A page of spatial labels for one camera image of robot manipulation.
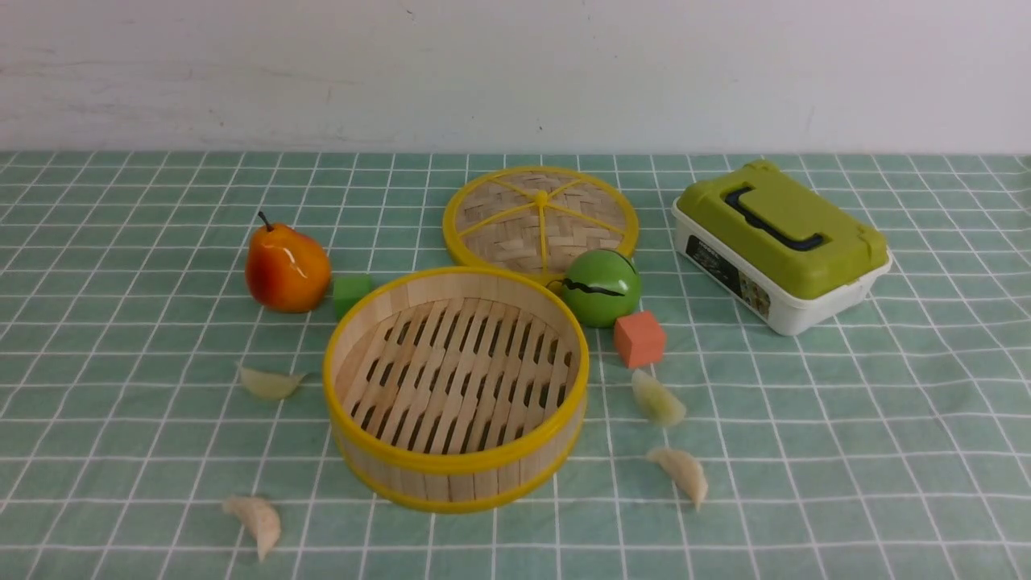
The bamboo steamer tray yellow rim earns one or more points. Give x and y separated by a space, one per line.
456 389

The green toy ball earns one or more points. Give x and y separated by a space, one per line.
600 286

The pale green dumpling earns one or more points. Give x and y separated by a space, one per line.
656 402
267 385

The green checkered tablecloth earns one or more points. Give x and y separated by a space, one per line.
892 442

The green foam cube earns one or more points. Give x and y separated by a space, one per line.
347 290

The woven bamboo steamer lid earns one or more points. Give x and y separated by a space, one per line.
536 221

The green lidded white box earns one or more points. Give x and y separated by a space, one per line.
789 255

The white dumpling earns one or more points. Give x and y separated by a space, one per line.
259 517
685 470

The orange foam cube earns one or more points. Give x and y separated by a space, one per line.
639 339

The orange toy pear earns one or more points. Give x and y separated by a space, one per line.
286 271

